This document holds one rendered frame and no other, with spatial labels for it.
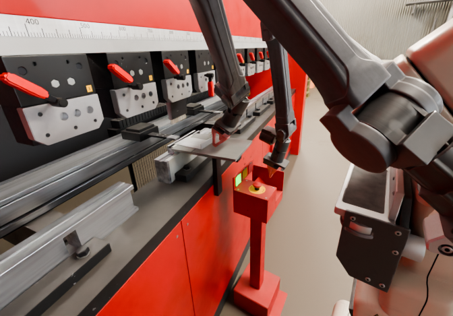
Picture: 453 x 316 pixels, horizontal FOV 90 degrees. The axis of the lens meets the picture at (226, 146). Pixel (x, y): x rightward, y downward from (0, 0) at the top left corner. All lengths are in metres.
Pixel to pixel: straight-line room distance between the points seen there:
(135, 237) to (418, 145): 0.64
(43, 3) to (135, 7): 0.23
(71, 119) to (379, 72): 0.55
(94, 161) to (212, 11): 0.71
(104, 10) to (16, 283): 0.60
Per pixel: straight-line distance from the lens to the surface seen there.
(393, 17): 8.77
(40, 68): 0.56
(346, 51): 0.31
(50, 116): 0.56
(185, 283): 0.97
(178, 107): 0.90
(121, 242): 0.71
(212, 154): 0.79
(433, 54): 0.44
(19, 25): 0.56
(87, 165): 0.96
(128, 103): 0.67
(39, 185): 0.89
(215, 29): 0.50
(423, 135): 0.32
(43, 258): 0.66
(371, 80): 0.32
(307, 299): 1.63
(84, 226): 0.68
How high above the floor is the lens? 1.34
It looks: 23 degrees down
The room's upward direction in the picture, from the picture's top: 2 degrees counter-clockwise
